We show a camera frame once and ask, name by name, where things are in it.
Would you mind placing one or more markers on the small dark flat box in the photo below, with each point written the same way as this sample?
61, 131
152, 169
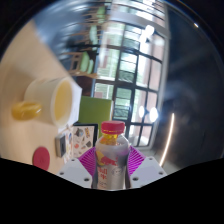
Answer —
60, 145

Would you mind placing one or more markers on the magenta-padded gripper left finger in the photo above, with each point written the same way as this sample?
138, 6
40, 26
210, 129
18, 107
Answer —
75, 171

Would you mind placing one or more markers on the white printed paper sheet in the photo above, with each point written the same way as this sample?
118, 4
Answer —
77, 100

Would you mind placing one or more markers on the long curved ceiling light strip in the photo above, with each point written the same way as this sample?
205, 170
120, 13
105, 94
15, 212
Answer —
167, 140

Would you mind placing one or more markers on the flat round red coaster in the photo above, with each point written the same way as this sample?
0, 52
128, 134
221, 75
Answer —
41, 158

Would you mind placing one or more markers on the green upholstered bench seat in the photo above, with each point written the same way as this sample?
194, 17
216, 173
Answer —
95, 111

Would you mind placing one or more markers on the group of pendant ceiling lamps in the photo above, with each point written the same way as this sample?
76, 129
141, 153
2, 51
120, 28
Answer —
153, 114

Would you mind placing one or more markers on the group of green-seated wooden chairs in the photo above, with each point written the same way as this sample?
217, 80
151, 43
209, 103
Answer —
86, 61

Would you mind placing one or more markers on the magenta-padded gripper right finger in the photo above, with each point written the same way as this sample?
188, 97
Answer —
146, 170

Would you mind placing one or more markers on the red-capped clear drink bottle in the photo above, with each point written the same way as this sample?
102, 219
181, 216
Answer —
111, 163

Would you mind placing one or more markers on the black tablet with stickers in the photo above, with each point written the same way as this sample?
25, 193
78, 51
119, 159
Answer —
83, 140

